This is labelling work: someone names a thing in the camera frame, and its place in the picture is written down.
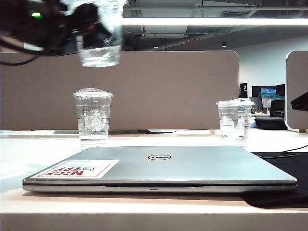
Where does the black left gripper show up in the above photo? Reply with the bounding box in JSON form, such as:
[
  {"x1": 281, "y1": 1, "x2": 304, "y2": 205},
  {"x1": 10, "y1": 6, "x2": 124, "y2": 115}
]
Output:
[{"x1": 63, "y1": 2, "x2": 114, "y2": 49}]

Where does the short clear plastic cup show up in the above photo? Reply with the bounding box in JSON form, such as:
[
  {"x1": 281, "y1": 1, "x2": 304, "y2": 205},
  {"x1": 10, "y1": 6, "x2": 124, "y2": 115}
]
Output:
[{"x1": 79, "y1": 0, "x2": 124, "y2": 68}]

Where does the tall clear Starbucks cup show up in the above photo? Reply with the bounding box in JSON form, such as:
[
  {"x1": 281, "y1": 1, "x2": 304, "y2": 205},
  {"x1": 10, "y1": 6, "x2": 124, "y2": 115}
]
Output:
[{"x1": 73, "y1": 88, "x2": 114, "y2": 148}]

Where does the silver Dell laptop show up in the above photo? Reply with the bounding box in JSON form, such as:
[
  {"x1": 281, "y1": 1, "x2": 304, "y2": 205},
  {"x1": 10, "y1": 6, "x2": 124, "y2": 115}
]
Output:
[{"x1": 22, "y1": 146, "x2": 298, "y2": 193}]

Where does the clear cup with label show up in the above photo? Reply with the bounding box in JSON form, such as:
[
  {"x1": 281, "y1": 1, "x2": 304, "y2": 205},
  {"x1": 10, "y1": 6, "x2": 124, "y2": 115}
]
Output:
[{"x1": 216, "y1": 98, "x2": 255, "y2": 148}]

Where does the wide brown desk divider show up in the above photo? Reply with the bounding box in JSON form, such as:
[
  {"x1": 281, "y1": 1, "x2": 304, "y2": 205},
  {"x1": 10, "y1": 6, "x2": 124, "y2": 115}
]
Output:
[{"x1": 0, "y1": 50, "x2": 240, "y2": 132}]

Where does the long ceiling light strip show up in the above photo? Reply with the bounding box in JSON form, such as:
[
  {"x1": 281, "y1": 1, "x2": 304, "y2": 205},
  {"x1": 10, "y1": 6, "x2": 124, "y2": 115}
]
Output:
[{"x1": 121, "y1": 18, "x2": 308, "y2": 26}]

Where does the monitor with beach picture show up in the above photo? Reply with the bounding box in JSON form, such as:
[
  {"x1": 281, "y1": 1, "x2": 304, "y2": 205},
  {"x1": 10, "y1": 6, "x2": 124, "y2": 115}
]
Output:
[{"x1": 260, "y1": 88, "x2": 277, "y2": 108}]

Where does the black office chair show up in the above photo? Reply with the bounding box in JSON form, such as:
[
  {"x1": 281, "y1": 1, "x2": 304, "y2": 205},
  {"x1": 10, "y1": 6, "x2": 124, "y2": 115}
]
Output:
[{"x1": 269, "y1": 100, "x2": 285, "y2": 118}]

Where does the black round cushion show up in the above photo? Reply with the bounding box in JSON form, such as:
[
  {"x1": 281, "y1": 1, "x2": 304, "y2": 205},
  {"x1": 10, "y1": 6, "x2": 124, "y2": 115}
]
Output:
[{"x1": 254, "y1": 116, "x2": 287, "y2": 131}]

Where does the brown divider with white edge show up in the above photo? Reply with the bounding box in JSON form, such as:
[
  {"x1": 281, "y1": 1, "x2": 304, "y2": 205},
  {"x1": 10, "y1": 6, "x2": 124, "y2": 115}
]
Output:
[{"x1": 284, "y1": 50, "x2": 308, "y2": 133}]

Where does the black mouse pad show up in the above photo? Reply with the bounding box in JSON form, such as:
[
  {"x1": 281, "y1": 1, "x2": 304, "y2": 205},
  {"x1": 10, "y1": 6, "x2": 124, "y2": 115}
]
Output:
[{"x1": 242, "y1": 152, "x2": 308, "y2": 209}]

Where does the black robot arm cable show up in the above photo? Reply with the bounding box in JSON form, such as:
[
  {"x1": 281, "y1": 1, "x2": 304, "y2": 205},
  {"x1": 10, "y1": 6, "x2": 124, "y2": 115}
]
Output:
[{"x1": 0, "y1": 37, "x2": 52, "y2": 66}]

